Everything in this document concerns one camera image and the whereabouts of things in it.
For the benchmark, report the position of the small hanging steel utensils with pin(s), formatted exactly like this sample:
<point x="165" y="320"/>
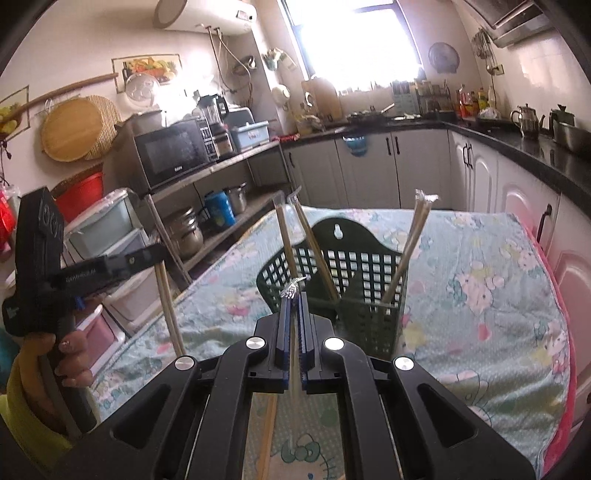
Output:
<point x="482" y="48"/>

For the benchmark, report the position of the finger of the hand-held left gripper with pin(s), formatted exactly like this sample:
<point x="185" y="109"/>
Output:
<point x="145" y="257"/>

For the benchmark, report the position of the round woven straw tray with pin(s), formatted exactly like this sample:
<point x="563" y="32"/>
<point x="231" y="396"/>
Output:
<point x="111" y="124"/>

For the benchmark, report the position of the green plastic utensil basket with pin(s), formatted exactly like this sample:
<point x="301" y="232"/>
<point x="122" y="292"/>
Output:
<point x="355" y="235"/>

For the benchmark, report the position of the white round hanging container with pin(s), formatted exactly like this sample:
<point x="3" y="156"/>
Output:
<point x="280" y="97"/>

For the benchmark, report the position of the steel teapot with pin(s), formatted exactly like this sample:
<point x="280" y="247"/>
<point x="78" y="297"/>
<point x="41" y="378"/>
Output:
<point x="526" y="122"/>

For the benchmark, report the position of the white base cabinets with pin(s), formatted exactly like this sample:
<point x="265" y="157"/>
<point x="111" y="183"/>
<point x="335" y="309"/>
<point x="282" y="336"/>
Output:
<point x="415" y="161"/>

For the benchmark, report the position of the black range hood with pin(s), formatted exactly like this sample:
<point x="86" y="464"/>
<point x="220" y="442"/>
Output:
<point x="512" y="18"/>

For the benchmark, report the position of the kitchen window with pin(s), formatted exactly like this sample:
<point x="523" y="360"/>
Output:
<point x="355" y="41"/>

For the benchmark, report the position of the black blender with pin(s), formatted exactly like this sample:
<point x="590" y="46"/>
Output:
<point x="213" y="124"/>

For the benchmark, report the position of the black kitchen countertop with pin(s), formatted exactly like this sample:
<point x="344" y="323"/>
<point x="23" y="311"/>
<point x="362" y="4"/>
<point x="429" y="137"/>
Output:
<point x="531" y="147"/>

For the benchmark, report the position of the white water heater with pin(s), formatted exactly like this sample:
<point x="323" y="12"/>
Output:
<point x="203" y="16"/>

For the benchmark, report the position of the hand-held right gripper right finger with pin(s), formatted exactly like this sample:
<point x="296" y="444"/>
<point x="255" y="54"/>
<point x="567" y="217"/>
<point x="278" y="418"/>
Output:
<point x="304" y="332"/>

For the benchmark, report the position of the green wall holder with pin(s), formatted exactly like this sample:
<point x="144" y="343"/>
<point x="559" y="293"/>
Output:
<point x="277" y="59"/>

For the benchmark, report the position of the black microwave oven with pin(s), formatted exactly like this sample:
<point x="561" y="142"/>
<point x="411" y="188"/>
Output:
<point x="171" y="154"/>

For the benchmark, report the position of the red plastic bag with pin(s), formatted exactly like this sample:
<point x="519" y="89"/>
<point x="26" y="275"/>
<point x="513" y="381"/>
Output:
<point x="7" y="217"/>

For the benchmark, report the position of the mint grey plastic drawer tower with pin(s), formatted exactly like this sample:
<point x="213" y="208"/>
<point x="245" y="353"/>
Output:
<point x="101" y="221"/>

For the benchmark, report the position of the white toaster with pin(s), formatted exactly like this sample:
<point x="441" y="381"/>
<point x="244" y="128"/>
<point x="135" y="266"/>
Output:
<point x="240" y="116"/>

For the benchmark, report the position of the blue hanging bin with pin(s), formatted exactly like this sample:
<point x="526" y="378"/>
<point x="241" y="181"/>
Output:
<point x="355" y="145"/>

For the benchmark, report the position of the bunch of chopsticks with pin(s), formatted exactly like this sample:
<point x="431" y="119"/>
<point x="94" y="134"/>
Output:
<point x="287" y="240"/>

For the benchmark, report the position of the brown woven basket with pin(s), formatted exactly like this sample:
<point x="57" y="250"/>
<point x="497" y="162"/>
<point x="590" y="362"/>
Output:
<point x="76" y="177"/>

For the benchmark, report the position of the wooden chopstick pair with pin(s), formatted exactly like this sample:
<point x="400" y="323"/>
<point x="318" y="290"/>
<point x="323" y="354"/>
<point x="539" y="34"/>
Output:
<point x="168" y="314"/>
<point x="268" y="438"/>

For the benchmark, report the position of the person's left hand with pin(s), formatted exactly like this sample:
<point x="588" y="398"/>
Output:
<point x="69" y="357"/>

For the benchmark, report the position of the fruit wall poster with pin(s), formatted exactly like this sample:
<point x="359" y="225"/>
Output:
<point x="147" y="67"/>

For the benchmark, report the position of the person's left forearm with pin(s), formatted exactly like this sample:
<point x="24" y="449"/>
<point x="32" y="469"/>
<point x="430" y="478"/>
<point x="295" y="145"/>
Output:
<point x="27" y="415"/>

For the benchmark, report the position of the cluster of condiment bottles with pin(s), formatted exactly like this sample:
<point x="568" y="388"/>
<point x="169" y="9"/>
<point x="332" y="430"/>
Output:
<point x="478" y="101"/>

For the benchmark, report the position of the grape wall picture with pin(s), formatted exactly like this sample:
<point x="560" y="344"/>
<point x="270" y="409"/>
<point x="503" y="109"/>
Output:
<point x="11" y="113"/>

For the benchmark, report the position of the round bamboo board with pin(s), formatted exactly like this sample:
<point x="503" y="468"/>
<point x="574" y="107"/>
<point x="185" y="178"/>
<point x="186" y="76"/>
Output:
<point x="71" y="129"/>

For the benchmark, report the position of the small white round fan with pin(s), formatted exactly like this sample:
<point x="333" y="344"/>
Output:
<point x="142" y="88"/>

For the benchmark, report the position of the wall socket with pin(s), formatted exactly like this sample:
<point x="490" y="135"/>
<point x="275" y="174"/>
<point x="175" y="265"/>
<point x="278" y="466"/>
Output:
<point x="497" y="70"/>

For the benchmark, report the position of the spice rack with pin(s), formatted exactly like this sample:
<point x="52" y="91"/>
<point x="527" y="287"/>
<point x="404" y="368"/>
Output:
<point x="418" y="97"/>

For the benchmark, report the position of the pale wooden cutting board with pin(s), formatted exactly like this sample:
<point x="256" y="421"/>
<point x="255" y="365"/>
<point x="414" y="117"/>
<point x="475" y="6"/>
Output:
<point x="325" y="99"/>

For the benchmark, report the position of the long wooden rolling pin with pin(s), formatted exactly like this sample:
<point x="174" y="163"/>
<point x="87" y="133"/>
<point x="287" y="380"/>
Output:
<point x="69" y="90"/>

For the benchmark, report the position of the red plastic basin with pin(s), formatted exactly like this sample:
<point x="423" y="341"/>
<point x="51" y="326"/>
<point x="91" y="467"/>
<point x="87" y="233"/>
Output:
<point x="81" y="198"/>

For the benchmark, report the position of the round grey wall fan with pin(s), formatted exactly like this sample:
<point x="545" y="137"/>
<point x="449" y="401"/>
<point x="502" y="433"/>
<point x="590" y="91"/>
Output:
<point x="444" y="57"/>

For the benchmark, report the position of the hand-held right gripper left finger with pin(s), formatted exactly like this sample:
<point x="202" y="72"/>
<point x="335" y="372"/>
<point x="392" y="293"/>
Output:
<point x="286" y="332"/>

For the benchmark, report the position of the hanging steel colander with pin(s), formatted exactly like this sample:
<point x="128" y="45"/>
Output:
<point x="244" y="65"/>

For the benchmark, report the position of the pink towel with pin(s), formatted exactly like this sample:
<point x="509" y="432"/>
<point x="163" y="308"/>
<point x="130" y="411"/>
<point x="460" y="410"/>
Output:
<point x="561" y="369"/>

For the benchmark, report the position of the stack of steel pots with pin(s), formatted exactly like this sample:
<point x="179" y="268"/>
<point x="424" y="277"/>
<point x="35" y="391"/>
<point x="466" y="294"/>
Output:
<point x="185" y="235"/>

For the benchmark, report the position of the blue canister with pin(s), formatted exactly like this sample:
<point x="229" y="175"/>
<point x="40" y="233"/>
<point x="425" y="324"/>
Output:
<point x="219" y="210"/>

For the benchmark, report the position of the large steel pot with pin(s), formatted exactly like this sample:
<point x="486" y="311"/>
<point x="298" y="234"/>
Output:
<point x="575" y="136"/>

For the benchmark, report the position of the grey plastic box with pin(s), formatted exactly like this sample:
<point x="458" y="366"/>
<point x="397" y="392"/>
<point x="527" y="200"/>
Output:
<point x="249" y="136"/>

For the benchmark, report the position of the small steel pot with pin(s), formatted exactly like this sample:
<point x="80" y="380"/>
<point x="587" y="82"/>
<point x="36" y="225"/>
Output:
<point x="236" y="198"/>

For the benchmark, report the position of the black frying pan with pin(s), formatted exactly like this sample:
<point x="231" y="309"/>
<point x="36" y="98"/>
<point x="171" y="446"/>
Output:
<point x="364" y="115"/>

